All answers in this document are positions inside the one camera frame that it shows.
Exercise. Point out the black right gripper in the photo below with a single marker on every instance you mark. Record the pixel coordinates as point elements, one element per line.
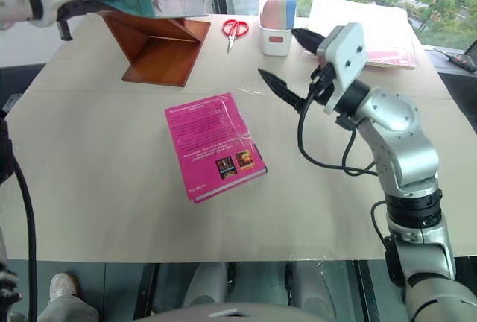
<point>323,78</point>

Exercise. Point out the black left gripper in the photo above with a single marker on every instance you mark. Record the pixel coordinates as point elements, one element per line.
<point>72,8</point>

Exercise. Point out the teal covered book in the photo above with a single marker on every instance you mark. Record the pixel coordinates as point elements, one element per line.
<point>156,3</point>

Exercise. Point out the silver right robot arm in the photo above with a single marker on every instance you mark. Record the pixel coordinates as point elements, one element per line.
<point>404,124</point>

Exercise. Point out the brown wooden bookshelf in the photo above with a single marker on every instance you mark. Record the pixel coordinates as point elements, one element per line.
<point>164,50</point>

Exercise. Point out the magenta pink book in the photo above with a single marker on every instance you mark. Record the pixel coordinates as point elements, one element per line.
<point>212,143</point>

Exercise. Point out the white plastic storage box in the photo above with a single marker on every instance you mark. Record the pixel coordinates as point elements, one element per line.
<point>275,40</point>

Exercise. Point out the blue pad in box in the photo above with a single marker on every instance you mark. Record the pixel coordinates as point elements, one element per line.
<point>291,8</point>

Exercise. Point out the pink pad in box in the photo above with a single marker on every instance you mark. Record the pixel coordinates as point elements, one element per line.
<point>273,9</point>

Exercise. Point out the pink paper folder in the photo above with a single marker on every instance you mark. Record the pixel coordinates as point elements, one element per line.
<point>391,57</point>

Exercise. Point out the black red hand tool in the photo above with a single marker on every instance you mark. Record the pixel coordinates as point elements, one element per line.
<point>460,59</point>

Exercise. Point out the grey rounded robot leg shell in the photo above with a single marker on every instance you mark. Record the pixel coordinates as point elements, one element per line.
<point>316,288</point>
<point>206,284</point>

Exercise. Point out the grey robot torso shell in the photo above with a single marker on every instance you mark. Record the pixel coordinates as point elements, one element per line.
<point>238,314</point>

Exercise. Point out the white sneaker shoe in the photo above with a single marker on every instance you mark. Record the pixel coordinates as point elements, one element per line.
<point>62,285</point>

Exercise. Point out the grey trouser leg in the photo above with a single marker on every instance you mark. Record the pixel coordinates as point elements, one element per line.
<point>69,309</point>

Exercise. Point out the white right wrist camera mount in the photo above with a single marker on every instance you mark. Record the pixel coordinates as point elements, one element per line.
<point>348,51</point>

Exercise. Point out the grey metal table bracket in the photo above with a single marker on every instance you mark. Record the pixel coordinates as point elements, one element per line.
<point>12,101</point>

